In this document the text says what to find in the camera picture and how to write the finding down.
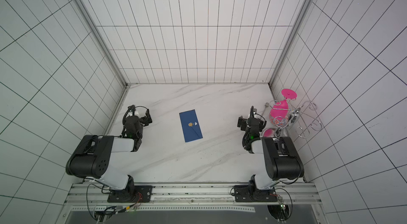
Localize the blue paper envelope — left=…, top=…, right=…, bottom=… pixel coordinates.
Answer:
left=179, top=110, right=203, bottom=142

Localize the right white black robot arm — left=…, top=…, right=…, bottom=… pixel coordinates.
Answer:
left=238, top=117, right=304, bottom=201

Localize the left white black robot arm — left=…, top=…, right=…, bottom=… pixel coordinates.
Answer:
left=66, top=112, right=144, bottom=203

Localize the pink wine glass upside down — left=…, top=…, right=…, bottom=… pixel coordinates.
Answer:
left=269, top=88, right=297, bottom=128

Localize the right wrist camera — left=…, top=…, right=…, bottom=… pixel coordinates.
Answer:
left=237, top=116, right=247, bottom=131

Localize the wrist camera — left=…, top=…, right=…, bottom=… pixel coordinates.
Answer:
left=237, top=116, right=247, bottom=131
left=139, top=109, right=153, bottom=127

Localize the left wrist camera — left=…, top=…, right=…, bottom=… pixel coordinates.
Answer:
left=139, top=109, right=153, bottom=127

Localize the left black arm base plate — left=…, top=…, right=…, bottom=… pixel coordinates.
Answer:
left=107, top=185, right=153, bottom=203

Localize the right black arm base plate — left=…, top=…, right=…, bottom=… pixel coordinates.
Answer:
left=231, top=185, right=278, bottom=203

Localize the aluminium mounting rail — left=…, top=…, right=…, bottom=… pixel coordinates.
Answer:
left=65, top=182, right=322, bottom=207

